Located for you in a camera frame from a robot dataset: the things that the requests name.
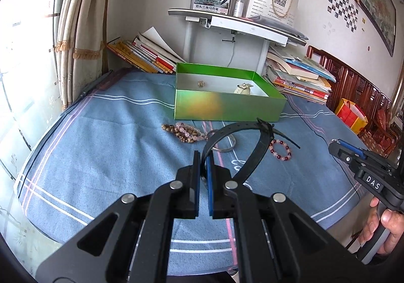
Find white sport watch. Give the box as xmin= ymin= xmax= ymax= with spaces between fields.
xmin=233 ymin=82 xmax=255 ymax=95

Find wall photo stickers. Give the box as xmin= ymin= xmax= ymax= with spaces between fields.
xmin=327 ymin=0 xmax=360 ymax=33

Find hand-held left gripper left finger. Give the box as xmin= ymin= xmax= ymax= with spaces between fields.
xmin=35 ymin=151 xmax=203 ymax=283

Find brown bead bracelet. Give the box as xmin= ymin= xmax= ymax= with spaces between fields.
xmin=161 ymin=123 xmax=190 ymax=144

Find yellow red paper bag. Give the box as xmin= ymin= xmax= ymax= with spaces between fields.
xmin=334 ymin=98 xmax=369 ymax=135

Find blue striped tablecloth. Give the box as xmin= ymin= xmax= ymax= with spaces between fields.
xmin=17 ymin=68 xmax=372 ymax=276

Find grey white desk shelf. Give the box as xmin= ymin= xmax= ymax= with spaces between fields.
xmin=167 ymin=8 xmax=309 ymax=76

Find dark wooden bench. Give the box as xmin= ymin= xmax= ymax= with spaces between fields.
xmin=306 ymin=45 xmax=404 ymax=158

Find white spray bottle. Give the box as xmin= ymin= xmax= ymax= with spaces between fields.
xmin=233 ymin=0 xmax=246 ymax=18

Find white paper bag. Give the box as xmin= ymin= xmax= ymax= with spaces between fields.
xmin=245 ymin=0 xmax=299 ymax=28

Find pink bead bracelet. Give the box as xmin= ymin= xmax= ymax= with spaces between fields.
xmin=176 ymin=122 xmax=206 ymax=144

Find silver bangle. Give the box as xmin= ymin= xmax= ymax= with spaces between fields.
xmin=208 ymin=132 xmax=238 ymax=154

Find green cardboard box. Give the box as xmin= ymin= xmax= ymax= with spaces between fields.
xmin=174 ymin=62 xmax=287 ymax=122

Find dark red bead bracelet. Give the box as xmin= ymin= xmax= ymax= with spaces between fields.
xmin=269 ymin=138 xmax=293 ymax=162

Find messy stack of books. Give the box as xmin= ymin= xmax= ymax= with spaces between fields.
xmin=263 ymin=45 xmax=337 ymax=105

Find dark flat folder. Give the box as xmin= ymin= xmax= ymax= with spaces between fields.
xmin=249 ymin=15 xmax=309 ymax=41

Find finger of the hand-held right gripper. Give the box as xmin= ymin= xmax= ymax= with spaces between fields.
xmin=328 ymin=142 xmax=357 ymax=166
xmin=336 ymin=139 xmax=367 ymax=161

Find black strap watch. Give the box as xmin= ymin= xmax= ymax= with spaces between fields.
xmin=201 ymin=118 xmax=301 ymax=189

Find beige curtain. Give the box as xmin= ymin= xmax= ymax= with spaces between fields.
xmin=55 ymin=0 xmax=113 ymax=111

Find leaning row of books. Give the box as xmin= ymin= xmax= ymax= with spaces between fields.
xmin=107 ymin=26 xmax=187 ymax=75

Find person's right hand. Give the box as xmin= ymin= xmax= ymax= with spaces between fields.
xmin=358 ymin=197 xmax=404 ymax=255

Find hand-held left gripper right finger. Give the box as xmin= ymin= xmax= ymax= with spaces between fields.
xmin=205 ymin=155 xmax=367 ymax=283

